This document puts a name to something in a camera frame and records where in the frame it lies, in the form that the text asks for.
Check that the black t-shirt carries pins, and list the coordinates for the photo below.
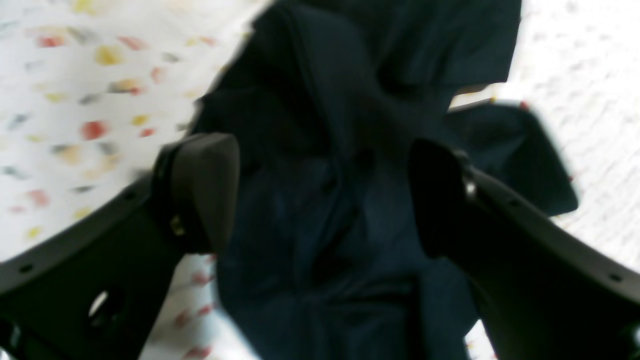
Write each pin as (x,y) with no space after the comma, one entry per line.
(324,262)

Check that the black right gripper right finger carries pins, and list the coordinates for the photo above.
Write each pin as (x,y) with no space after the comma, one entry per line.
(541,293)

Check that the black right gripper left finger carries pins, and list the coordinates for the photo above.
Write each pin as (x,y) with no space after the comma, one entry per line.
(94,291)

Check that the terrazzo pattern table cloth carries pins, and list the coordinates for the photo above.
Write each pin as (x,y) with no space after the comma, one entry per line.
(93,90)

